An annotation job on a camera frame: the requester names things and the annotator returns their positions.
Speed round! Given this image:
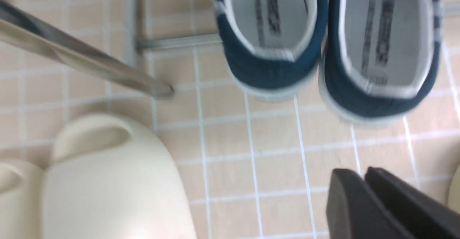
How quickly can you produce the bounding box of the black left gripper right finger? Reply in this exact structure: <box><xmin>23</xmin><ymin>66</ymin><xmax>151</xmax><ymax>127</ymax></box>
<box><xmin>365</xmin><ymin>167</ymin><xmax>460</xmax><ymax>239</ymax></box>

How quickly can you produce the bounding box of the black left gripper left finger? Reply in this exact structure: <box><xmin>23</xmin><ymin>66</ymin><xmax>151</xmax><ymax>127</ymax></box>
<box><xmin>326</xmin><ymin>169</ymin><xmax>414</xmax><ymax>239</ymax></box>

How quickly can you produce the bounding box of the cream slide slipper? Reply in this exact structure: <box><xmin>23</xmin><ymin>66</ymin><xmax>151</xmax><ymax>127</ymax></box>
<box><xmin>0</xmin><ymin>158</ymin><xmax>45</xmax><ymax>239</ymax></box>
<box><xmin>41</xmin><ymin>113</ymin><xmax>198</xmax><ymax>239</ymax></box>

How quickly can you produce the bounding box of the cream right slide slipper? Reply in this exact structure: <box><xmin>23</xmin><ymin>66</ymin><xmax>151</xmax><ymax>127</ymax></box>
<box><xmin>41</xmin><ymin>113</ymin><xmax>198</xmax><ymax>239</ymax></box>

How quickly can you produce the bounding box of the silver metal shoe rack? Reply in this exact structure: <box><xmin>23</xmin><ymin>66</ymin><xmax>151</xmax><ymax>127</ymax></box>
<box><xmin>0</xmin><ymin>0</ymin><xmax>460</xmax><ymax>101</ymax></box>

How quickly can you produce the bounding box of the cream left slide slipper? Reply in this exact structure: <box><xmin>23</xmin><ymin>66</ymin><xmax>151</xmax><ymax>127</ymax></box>
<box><xmin>0</xmin><ymin>158</ymin><xmax>45</xmax><ymax>239</ymax></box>

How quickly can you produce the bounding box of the navy canvas shoe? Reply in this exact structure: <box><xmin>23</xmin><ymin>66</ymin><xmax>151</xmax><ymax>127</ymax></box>
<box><xmin>319</xmin><ymin>0</ymin><xmax>442</xmax><ymax>125</ymax></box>
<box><xmin>214</xmin><ymin>0</ymin><xmax>328</xmax><ymax>102</ymax></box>

